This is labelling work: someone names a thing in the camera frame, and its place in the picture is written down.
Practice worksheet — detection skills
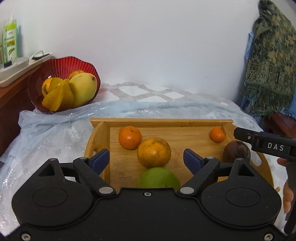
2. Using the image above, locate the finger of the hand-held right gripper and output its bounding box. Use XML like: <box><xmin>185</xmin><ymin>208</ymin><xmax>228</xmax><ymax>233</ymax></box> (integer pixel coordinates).
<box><xmin>233</xmin><ymin>127</ymin><xmax>255</xmax><ymax>147</ymax></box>

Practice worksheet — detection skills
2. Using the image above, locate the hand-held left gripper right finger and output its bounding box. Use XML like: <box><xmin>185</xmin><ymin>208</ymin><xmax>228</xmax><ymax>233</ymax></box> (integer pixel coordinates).
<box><xmin>177</xmin><ymin>148</ymin><xmax>255</xmax><ymax>197</ymax></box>

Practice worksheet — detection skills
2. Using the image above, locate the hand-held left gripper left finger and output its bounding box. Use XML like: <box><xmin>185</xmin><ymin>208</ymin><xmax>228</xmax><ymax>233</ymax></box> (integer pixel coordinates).
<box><xmin>38</xmin><ymin>148</ymin><xmax>117</xmax><ymax>197</ymax></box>

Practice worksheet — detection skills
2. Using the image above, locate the dark purple tomato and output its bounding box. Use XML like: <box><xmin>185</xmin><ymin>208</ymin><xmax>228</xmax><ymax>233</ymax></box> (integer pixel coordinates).
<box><xmin>222</xmin><ymin>141</ymin><xmax>251</xmax><ymax>164</ymax></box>

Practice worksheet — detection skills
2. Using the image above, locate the wooden tray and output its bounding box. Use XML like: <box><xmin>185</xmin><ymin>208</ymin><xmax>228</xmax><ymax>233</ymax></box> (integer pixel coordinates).
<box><xmin>83</xmin><ymin>118</ymin><xmax>274</xmax><ymax>193</ymax></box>

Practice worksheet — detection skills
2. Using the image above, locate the small stemmed tangerine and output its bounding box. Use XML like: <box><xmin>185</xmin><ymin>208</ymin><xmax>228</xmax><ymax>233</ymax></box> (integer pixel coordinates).
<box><xmin>209</xmin><ymin>126</ymin><xmax>226</xmax><ymax>143</ymax></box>

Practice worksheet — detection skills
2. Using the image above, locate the medium orange tangerine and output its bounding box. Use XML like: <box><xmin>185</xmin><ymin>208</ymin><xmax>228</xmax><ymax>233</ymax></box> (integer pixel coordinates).
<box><xmin>118</xmin><ymin>126</ymin><xmax>142</xmax><ymax>150</ymax></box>

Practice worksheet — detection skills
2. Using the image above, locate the green apple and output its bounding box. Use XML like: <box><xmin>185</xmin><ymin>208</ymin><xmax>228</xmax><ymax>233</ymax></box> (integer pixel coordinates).
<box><xmin>138</xmin><ymin>167</ymin><xmax>181</xmax><ymax>189</ymax></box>

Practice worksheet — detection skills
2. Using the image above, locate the large yellowish orange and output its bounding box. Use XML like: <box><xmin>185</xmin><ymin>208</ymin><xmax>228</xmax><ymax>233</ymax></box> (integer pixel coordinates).
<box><xmin>137</xmin><ymin>137</ymin><xmax>172</xmax><ymax>169</ymax></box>

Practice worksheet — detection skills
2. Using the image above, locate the person's right hand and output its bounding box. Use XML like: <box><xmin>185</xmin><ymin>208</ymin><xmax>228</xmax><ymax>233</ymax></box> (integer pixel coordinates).
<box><xmin>277</xmin><ymin>158</ymin><xmax>294</xmax><ymax>214</ymax></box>

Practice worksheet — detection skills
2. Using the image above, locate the wooden bench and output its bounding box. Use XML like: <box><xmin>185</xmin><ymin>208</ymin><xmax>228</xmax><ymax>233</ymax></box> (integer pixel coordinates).
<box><xmin>261</xmin><ymin>112</ymin><xmax>296</xmax><ymax>139</ymax></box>

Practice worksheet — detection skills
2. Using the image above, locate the green patterned fringed shawl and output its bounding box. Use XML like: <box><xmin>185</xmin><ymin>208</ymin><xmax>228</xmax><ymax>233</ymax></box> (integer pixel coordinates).
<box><xmin>239</xmin><ymin>0</ymin><xmax>296</xmax><ymax>116</ymax></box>

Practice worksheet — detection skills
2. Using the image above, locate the yellow mango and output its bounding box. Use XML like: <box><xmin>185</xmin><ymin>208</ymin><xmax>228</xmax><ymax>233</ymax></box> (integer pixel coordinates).
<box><xmin>69</xmin><ymin>72</ymin><xmax>98</xmax><ymax>107</ymax></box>

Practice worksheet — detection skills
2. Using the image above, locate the yellow starfruit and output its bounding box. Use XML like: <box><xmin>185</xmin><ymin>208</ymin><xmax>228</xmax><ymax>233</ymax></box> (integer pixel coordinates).
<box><xmin>42</xmin><ymin>77</ymin><xmax>75</xmax><ymax>112</ymax></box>

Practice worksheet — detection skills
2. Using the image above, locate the white diamond pattern blanket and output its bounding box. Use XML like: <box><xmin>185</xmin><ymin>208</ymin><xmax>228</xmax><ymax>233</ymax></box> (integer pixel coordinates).
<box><xmin>96</xmin><ymin>81</ymin><xmax>234</xmax><ymax>106</ymax></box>

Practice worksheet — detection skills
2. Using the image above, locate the yellow-orange citrus fruit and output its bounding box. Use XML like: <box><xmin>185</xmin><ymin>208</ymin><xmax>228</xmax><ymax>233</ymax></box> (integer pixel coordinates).
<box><xmin>42</xmin><ymin>77</ymin><xmax>55</xmax><ymax>97</ymax></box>
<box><xmin>69</xmin><ymin>70</ymin><xmax>85</xmax><ymax>80</ymax></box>

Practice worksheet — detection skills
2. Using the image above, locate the red glass fruit bowl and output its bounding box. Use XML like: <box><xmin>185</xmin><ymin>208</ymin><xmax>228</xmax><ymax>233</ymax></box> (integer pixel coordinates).
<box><xmin>28</xmin><ymin>56</ymin><xmax>101</xmax><ymax>114</ymax></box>

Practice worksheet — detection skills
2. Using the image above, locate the wooden cabinet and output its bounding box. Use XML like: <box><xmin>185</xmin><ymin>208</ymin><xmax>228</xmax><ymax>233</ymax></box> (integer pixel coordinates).
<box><xmin>0</xmin><ymin>54</ymin><xmax>55</xmax><ymax>156</ymax></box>

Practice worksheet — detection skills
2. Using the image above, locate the white plastic tray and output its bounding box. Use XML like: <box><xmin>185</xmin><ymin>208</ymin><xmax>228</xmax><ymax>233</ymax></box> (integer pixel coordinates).
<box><xmin>0</xmin><ymin>57</ymin><xmax>30</xmax><ymax>88</ymax></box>

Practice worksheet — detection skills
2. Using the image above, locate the white cable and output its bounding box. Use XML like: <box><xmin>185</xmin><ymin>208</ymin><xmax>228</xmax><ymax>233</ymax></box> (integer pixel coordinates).
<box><xmin>29</xmin><ymin>50</ymin><xmax>53</xmax><ymax>65</ymax></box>

